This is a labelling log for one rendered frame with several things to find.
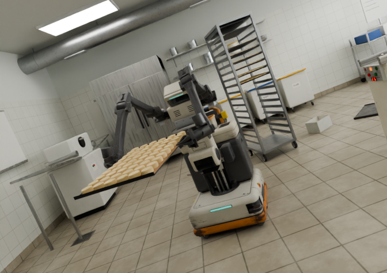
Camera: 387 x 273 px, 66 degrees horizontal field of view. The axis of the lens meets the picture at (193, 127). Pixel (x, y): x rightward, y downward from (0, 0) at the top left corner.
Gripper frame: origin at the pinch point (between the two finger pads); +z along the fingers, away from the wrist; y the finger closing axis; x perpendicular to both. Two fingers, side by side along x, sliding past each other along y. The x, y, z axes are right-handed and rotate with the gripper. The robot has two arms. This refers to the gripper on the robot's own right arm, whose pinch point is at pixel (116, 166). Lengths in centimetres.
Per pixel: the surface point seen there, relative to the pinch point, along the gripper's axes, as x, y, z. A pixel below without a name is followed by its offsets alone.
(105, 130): 106, -6, -512
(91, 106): 99, 54, -518
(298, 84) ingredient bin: 434, -59, -257
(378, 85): 231, -37, 10
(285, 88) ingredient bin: 411, -58, -272
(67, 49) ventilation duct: 84, 161, -416
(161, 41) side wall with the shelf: 274, 126, -429
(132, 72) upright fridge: 170, 82, -386
